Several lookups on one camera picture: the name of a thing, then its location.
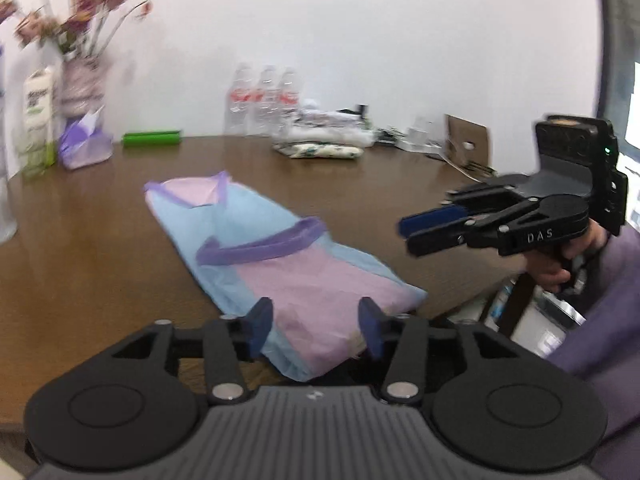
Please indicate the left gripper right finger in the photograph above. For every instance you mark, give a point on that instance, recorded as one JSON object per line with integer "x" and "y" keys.
{"x": 380, "y": 331}

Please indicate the person's right hand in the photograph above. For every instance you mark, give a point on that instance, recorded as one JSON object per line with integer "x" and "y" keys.
{"x": 548, "y": 273}

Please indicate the folded purple floral garment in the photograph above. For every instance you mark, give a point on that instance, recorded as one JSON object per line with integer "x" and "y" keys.
{"x": 328, "y": 119}

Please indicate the purple fuzzy vase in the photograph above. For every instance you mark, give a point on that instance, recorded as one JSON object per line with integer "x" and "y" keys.
{"x": 82, "y": 86}

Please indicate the middle plastic water bottle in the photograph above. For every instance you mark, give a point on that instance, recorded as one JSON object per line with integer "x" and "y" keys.
{"x": 266, "y": 108}

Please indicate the left plastic water bottle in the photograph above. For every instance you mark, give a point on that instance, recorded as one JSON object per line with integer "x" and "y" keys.
{"x": 239, "y": 100}

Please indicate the brown cardboard box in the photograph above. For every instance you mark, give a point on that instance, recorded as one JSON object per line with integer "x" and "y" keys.
{"x": 468, "y": 143}

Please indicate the folded white frilly garment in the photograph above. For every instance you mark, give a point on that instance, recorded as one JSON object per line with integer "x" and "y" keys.
{"x": 350, "y": 135}

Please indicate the pink artificial flower bouquet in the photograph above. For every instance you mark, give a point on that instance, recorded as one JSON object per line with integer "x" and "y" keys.
{"x": 75, "y": 28}

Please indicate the folded teal flower garment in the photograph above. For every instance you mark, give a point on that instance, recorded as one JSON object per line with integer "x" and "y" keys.
{"x": 311, "y": 150}

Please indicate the right plastic water bottle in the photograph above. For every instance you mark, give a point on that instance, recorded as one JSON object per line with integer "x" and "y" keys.
{"x": 288, "y": 95}

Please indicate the purple tissue pack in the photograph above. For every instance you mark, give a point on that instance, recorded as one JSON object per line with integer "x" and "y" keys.
{"x": 84, "y": 143}

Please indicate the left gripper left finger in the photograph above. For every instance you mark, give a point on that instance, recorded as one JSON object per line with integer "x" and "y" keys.
{"x": 250, "y": 332}

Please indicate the pink blue purple mesh vest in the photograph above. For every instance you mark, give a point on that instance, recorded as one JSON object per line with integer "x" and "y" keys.
{"x": 241, "y": 246}

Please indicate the green rectangular case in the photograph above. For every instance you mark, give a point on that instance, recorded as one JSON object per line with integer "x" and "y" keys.
{"x": 144, "y": 139}

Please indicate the person's purple sleeve forearm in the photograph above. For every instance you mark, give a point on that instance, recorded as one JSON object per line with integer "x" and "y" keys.
{"x": 604, "y": 351}

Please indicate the plastic water bottle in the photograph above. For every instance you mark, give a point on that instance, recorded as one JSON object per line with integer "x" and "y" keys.
{"x": 239, "y": 100}
{"x": 266, "y": 108}
{"x": 288, "y": 95}

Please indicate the white round device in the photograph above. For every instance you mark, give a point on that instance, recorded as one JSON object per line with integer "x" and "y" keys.
{"x": 310, "y": 105}

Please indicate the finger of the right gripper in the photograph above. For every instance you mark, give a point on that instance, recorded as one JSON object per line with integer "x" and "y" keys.
{"x": 436, "y": 239}
{"x": 431, "y": 218}

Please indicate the white milk carton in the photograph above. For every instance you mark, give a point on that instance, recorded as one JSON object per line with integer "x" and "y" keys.
{"x": 34, "y": 144}

